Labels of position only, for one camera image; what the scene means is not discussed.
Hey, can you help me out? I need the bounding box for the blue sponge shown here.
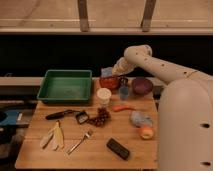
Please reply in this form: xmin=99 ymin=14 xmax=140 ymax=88
xmin=101 ymin=67 xmax=112 ymax=77

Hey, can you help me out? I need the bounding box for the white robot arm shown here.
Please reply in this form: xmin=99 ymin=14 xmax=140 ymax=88
xmin=112 ymin=45 xmax=213 ymax=171

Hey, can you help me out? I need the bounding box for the red bowl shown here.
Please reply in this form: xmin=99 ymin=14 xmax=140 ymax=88
xmin=99 ymin=76 xmax=119 ymax=90

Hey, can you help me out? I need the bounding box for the purple bowl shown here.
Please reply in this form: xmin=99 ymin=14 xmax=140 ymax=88
xmin=132 ymin=77 xmax=153 ymax=96

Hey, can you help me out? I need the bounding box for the small dark metal cup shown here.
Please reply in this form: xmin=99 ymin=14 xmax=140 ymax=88
xmin=119 ymin=76 xmax=128 ymax=85

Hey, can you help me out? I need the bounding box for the blue plastic cup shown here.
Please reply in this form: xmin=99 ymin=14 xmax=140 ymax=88
xmin=119 ymin=86 xmax=130 ymax=100

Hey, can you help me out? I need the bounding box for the white paper cup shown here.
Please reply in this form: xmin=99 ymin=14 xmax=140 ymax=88
xmin=96 ymin=88 xmax=112 ymax=105

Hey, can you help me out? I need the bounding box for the orange carrot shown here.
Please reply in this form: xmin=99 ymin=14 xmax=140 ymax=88
xmin=112 ymin=105 xmax=134 ymax=112

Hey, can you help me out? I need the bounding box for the bunch of dark grapes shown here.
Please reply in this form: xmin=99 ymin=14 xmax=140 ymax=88
xmin=88 ymin=108 xmax=111 ymax=127

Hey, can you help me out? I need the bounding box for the blue grey cloth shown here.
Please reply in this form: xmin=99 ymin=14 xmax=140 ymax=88
xmin=130 ymin=111 xmax=153 ymax=127

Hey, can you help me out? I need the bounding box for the green plastic tray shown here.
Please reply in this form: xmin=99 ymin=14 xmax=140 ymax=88
xmin=37 ymin=70 xmax=92 ymax=104

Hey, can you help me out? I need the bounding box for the red yellow apple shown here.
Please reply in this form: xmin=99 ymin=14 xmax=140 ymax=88
xmin=139 ymin=126 xmax=154 ymax=140

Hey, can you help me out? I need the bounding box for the silver fork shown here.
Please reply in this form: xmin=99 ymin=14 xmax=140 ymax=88
xmin=66 ymin=130 xmax=93 ymax=155

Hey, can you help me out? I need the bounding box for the black rectangular remote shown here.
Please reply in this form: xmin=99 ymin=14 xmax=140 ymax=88
xmin=106 ymin=138 xmax=130 ymax=160

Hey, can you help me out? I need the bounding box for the banana peel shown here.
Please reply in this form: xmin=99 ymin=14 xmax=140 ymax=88
xmin=39 ymin=121 xmax=64 ymax=151

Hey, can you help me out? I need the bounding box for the blue object at left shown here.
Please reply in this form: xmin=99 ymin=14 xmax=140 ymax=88
xmin=0 ymin=110 xmax=22 ymax=126

